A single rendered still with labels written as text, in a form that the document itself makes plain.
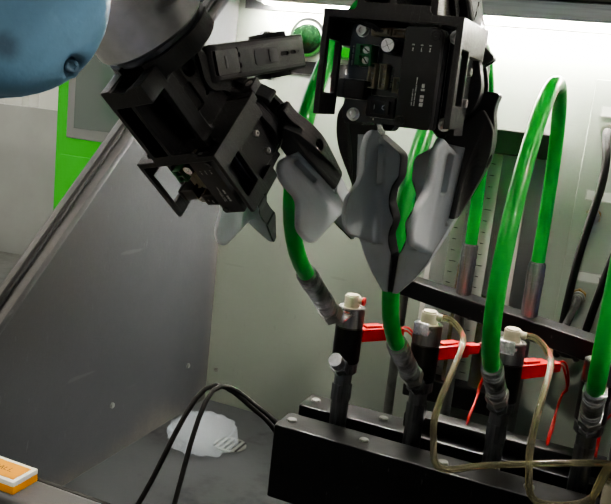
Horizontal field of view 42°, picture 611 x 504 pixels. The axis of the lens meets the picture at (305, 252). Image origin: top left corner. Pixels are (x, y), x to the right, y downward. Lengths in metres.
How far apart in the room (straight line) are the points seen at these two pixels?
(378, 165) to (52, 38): 0.22
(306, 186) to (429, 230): 0.15
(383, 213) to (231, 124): 0.12
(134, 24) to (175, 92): 0.05
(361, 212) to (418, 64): 0.09
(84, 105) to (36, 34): 3.51
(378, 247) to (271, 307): 0.70
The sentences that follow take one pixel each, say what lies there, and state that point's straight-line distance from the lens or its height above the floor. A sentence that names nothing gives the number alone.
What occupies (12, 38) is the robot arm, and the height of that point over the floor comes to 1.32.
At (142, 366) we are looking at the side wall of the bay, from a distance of 1.07.
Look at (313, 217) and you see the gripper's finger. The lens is 0.57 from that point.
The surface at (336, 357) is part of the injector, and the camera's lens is 0.79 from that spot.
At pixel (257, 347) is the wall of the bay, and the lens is 1.18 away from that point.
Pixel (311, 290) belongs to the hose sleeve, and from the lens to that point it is 0.68.
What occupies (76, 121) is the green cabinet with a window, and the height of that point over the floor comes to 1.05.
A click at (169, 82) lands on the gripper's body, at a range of 0.50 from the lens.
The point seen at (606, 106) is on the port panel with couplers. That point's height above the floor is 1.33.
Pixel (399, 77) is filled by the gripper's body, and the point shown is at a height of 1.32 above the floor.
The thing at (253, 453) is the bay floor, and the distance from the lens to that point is 1.09.
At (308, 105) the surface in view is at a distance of 0.62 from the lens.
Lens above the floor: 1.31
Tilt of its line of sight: 12 degrees down
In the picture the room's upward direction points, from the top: 6 degrees clockwise
